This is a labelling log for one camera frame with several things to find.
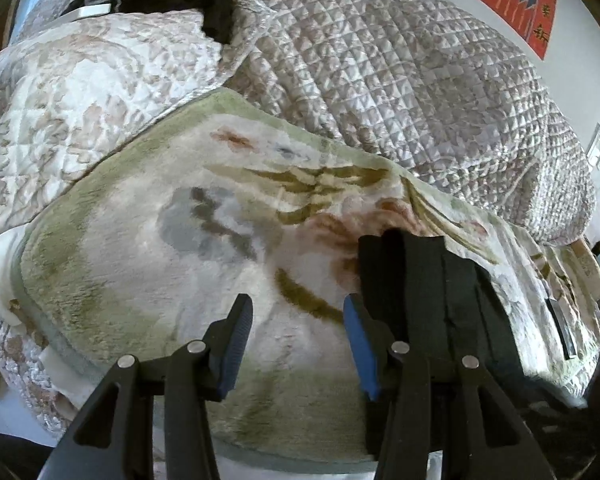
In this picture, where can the floral fleece blanket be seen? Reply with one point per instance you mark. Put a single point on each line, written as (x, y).
(155, 260)

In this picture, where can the white wall frame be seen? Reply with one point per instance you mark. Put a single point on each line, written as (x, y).
(599, 160)

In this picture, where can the grey quilted comforter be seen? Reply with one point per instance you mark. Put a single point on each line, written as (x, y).
(380, 85)

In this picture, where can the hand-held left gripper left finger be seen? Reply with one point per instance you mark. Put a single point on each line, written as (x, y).
(232, 355)

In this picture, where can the floral quilted bedspread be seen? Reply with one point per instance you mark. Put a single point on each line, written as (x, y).
(80, 110)

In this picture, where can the white flat box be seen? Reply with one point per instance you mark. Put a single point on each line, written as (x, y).
(91, 10)

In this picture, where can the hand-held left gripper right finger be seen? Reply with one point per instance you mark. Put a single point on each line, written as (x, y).
(360, 350)

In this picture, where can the dark cloth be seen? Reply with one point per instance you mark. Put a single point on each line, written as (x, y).
(215, 15)

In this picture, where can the dark flat device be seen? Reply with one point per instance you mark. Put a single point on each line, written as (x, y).
(562, 327)

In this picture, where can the black pants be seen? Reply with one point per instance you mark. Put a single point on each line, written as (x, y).
(430, 285)

